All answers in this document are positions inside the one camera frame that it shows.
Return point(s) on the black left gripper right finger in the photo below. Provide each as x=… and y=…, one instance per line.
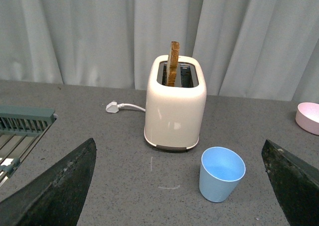
x=295, y=184

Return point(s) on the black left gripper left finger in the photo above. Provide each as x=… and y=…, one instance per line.
x=57, y=196

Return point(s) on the light blue plastic cup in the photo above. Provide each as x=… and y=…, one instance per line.
x=221, y=170

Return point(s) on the pink plastic bowl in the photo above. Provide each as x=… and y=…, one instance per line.
x=307, y=117

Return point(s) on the green dish drying rack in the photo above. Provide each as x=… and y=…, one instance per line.
x=21, y=128

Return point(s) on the white two-slot toaster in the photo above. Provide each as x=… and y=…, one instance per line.
x=174, y=114

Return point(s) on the grey-white curtain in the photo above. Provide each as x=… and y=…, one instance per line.
x=266, y=49

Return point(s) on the toasted bread slice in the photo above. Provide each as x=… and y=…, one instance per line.
x=172, y=63

